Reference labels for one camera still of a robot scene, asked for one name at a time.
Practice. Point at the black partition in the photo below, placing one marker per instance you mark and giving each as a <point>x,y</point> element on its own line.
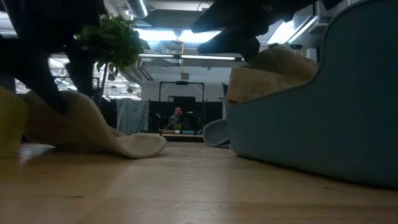
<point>155,115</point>

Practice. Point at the grey cloth partition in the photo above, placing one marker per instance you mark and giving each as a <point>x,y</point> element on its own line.
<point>133,115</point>

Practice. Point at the grey cap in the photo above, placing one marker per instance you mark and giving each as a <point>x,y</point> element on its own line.
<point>217,133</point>

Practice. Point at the green leafy plant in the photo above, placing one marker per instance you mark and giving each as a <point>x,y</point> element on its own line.
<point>121,40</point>

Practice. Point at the person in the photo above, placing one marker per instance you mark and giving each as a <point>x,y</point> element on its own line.
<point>178,116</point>

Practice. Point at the small potted plant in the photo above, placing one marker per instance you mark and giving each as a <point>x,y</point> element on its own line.
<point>177,127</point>

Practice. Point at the silver air duct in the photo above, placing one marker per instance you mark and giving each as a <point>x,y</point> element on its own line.
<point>138,7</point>

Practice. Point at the black robot station frame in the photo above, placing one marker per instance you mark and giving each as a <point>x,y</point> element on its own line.
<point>182,82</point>

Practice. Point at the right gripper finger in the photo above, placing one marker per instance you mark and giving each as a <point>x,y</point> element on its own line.
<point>239,42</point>
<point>236,20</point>

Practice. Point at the long ceiling light bar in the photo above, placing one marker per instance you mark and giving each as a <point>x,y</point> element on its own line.
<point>205,57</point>

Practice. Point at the yellow plastic bin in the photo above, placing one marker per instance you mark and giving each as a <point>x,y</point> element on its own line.
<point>11,124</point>

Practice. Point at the teal plastic bin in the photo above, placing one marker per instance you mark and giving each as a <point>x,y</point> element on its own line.
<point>326,124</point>

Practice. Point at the wooden table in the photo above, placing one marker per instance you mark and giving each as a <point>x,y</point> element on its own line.
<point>192,137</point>

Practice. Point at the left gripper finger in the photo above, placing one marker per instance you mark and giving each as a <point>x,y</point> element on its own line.
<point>81,71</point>
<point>48,84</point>

